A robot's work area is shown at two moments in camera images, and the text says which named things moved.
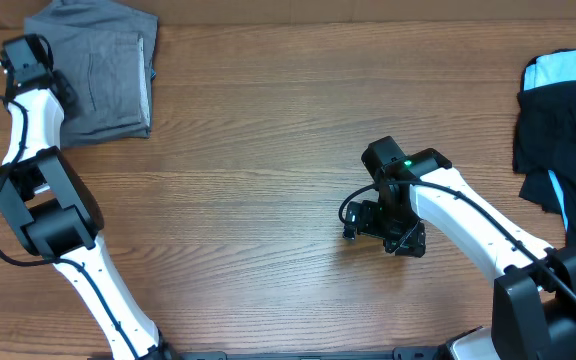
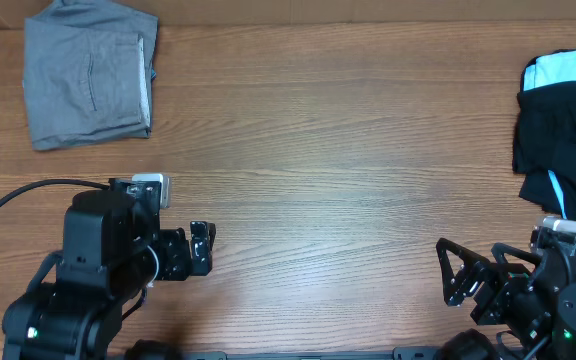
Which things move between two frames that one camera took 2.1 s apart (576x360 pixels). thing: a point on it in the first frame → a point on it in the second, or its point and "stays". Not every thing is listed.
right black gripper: (413, 242) → (501, 277)
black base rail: (422, 353) stays
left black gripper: (58, 73) → (179, 265)
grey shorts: (108, 56) stays
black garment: (561, 129) stays
